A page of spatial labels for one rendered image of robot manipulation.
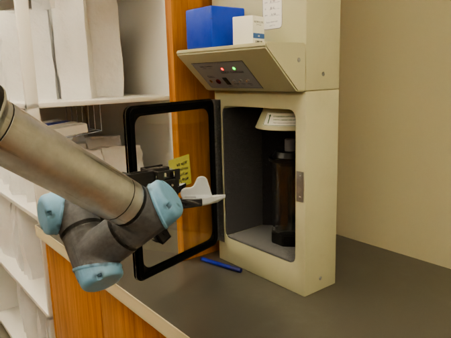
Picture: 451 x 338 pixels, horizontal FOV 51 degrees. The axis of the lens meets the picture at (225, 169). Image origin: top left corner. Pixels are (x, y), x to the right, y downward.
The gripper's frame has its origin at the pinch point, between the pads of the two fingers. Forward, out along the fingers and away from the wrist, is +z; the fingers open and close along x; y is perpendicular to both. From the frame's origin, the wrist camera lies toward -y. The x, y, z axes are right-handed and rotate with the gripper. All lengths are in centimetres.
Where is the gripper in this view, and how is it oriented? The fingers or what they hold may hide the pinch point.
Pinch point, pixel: (205, 192)
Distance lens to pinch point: 105.0
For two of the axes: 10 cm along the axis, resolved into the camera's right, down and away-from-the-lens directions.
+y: -0.2, -9.8, -1.9
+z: 7.8, -1.4, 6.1
